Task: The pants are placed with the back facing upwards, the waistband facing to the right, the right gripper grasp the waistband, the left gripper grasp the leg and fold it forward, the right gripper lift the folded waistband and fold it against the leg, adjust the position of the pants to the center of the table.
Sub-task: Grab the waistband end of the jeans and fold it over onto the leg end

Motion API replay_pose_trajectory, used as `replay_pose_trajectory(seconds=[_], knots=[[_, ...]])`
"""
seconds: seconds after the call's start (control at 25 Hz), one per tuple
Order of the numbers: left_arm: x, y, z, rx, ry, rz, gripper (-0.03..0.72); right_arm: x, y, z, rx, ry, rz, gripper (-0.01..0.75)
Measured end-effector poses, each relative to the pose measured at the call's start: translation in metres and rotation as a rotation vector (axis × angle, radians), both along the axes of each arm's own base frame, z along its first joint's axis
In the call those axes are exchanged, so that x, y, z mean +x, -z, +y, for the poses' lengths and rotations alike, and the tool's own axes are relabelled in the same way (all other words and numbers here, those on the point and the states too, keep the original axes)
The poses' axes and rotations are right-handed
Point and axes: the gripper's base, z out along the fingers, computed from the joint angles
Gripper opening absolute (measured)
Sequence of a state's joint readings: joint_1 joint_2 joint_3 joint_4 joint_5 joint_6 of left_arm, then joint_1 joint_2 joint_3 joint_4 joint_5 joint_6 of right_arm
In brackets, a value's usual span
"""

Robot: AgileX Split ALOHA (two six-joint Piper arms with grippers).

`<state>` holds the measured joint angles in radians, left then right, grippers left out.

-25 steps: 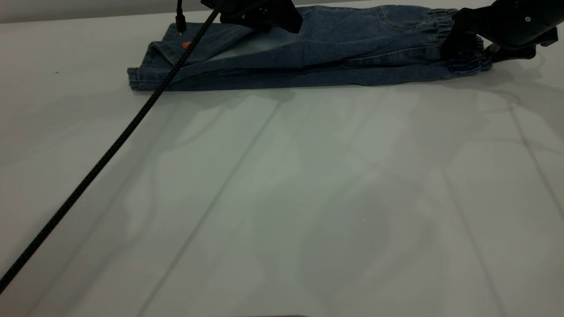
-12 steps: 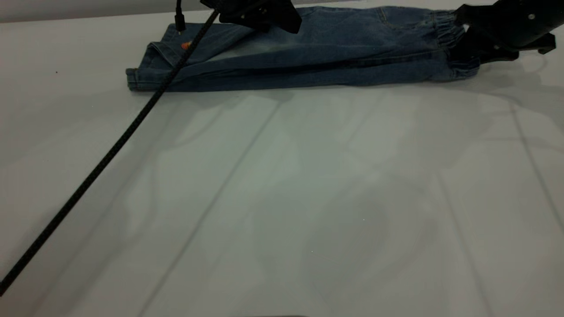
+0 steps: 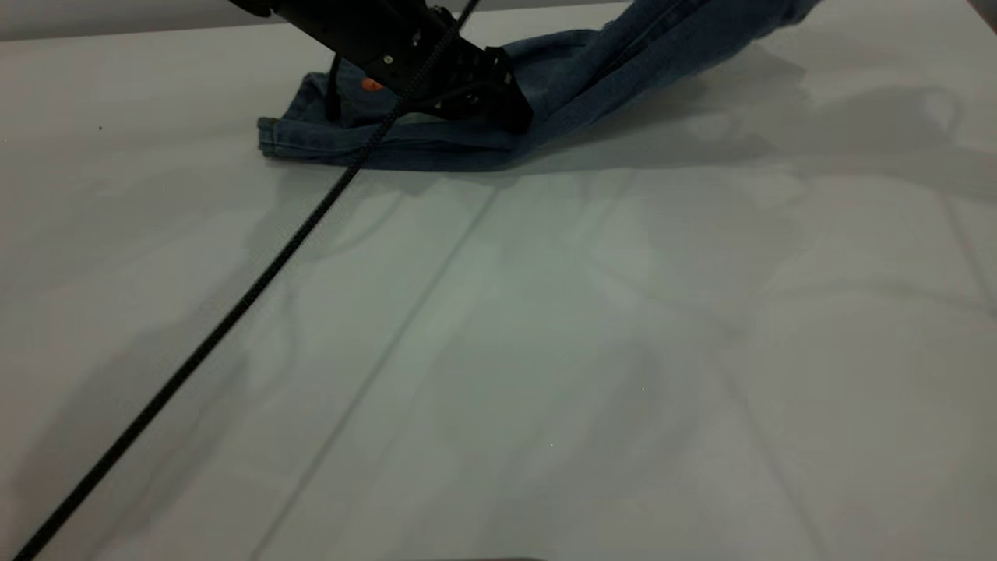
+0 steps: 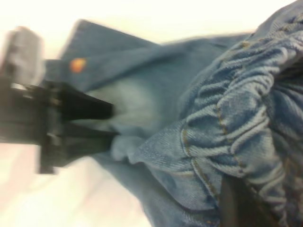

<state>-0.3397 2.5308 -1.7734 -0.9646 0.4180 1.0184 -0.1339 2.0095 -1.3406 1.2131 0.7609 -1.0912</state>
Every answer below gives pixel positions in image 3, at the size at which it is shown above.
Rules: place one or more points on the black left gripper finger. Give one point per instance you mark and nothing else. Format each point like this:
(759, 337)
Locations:
(510, 97)
(459, 105)

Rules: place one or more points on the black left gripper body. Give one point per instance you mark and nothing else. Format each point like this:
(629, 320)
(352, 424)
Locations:
(366, 31)

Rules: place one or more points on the blue denim shorts basketball print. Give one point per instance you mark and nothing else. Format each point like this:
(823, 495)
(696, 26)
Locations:
(576, 86)

